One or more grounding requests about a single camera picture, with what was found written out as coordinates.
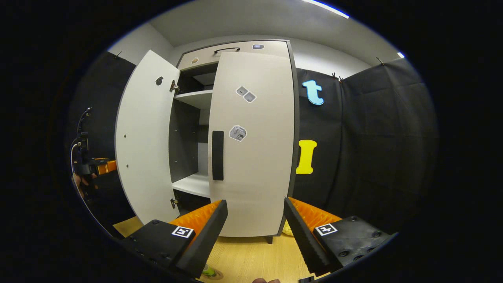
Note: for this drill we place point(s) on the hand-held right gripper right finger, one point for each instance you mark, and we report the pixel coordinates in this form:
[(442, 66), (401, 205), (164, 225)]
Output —
[(302, 239)]

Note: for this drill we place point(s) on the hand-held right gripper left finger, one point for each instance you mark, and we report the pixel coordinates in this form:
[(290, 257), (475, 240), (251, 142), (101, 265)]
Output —
[(204, 236)]

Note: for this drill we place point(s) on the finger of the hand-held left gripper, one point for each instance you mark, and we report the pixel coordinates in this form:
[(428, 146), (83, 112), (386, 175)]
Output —
[(107, 166)]

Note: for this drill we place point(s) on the green label bottle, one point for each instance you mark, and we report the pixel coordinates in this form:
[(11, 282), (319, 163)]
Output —
[(209, 270)]

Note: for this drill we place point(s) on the round wooden coaster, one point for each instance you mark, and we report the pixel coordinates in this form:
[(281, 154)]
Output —
[(218, 274)]

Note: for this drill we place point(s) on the white cabinet door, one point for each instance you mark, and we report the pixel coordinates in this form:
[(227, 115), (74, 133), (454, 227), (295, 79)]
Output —
[(259, 177), (145, 137)]

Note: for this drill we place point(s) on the grey and white cabinet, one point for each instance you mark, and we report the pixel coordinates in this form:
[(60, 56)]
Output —
[(188, 98)]

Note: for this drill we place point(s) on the yellow sponge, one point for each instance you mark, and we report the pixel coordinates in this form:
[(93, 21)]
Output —
[(288, 229)]

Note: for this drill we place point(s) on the black backdrop cloth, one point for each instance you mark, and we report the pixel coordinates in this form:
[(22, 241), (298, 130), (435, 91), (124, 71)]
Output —
[(106, 98), (373, 157)]

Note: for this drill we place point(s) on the long ceiling strip light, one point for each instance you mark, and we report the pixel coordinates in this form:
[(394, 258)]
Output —
[(326, 8)]

